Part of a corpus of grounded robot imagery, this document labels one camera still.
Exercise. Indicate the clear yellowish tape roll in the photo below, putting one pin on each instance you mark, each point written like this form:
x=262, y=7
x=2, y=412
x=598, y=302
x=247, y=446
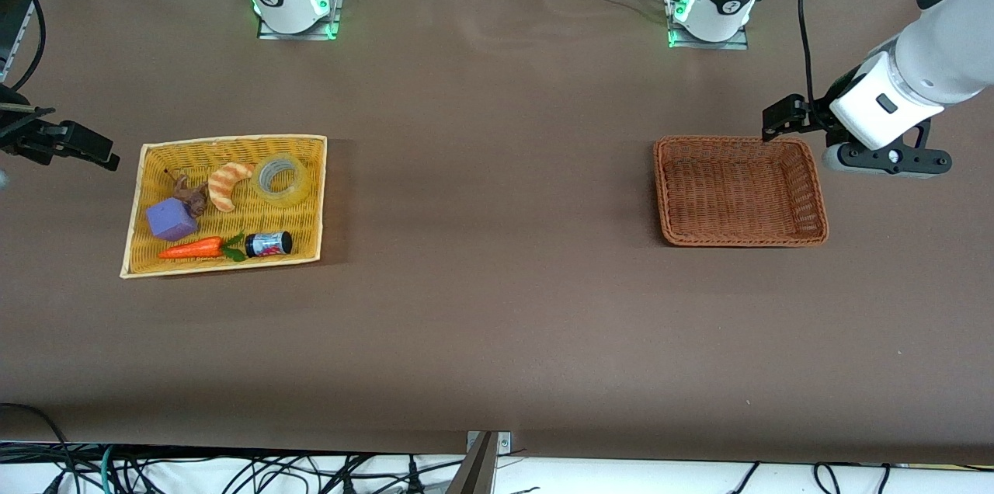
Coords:
x=299, y=183

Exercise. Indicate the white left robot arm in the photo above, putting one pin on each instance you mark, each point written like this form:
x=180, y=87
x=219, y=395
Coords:
x=947, y=51

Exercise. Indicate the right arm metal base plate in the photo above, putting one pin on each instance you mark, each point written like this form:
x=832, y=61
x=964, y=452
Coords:
x=272, y=35

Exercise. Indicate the toy croissant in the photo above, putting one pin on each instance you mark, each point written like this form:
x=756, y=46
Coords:
x=221, y=187

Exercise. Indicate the purple cube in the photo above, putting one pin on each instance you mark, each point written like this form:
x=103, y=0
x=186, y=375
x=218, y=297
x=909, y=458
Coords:
x=171, y=220

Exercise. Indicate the small black jar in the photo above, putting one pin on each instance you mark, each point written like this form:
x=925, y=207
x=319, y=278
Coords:
x=268, y=244

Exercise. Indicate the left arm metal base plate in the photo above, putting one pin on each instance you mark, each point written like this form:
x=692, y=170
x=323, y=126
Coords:
x=738, y=43

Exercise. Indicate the yellow wicker basket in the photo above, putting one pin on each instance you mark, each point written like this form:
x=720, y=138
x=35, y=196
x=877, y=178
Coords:
x=295, y=238

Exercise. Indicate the dark diagonal bar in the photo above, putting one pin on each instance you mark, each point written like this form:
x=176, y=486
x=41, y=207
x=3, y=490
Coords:
x=474, y=474

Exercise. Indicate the brown toy figure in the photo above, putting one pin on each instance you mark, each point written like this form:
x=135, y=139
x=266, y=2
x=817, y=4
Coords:
x=194, y=199

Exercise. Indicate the brown wicker basket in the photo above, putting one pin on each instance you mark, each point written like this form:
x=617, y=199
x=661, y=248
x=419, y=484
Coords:
x=738, y=199

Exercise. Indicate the grey metal table bracket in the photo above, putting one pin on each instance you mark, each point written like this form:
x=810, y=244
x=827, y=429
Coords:
x=503, y=441

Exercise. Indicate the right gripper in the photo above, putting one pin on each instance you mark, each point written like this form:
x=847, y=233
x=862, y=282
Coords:
x=29, y=138

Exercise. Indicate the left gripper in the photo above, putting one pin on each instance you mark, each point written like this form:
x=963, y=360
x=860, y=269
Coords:
x=817, y=113

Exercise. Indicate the orange toy carrot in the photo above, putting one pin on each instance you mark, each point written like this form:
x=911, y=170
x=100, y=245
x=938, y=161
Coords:
x=194, y=248

